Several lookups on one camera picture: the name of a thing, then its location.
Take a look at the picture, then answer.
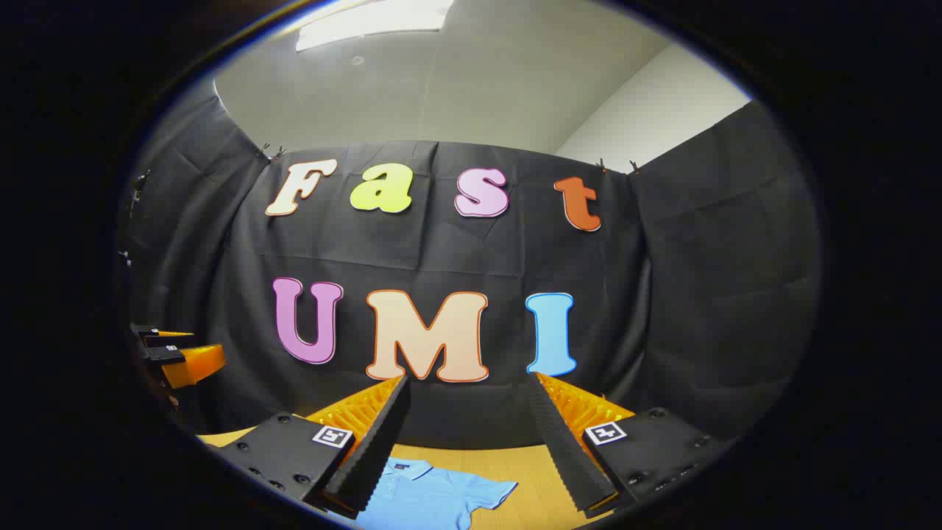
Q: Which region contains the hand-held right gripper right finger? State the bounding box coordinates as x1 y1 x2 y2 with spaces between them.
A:
525 372 729 516

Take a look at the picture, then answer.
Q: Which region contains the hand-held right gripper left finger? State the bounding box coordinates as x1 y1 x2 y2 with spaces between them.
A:
213 375 411 520

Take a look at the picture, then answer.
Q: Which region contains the light blue T-shirt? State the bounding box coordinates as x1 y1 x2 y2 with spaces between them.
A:
331 458 518 530

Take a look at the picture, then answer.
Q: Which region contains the black backdrop cloth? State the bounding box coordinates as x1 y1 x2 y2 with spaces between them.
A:
118 77 824 451

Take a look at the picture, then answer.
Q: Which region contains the ceiling light panel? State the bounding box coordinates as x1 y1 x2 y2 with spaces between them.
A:
296 0 455 52

